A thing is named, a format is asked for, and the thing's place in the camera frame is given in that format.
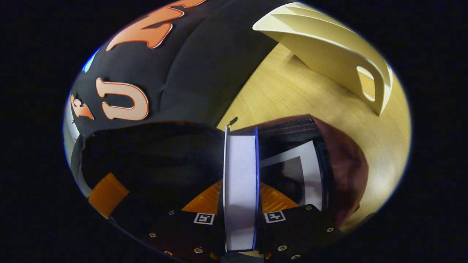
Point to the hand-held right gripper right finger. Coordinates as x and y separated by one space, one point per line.
292 233

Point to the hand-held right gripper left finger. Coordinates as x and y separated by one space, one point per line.
182 233

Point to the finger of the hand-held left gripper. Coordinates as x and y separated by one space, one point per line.
108 195

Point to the white portrait cover book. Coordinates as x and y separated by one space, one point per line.
310 164

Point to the blue cover book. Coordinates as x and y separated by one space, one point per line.
239 182

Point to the maroon schoolbag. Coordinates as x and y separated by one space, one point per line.
347 171

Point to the cream plastic bookshelf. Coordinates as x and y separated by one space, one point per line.
329 47

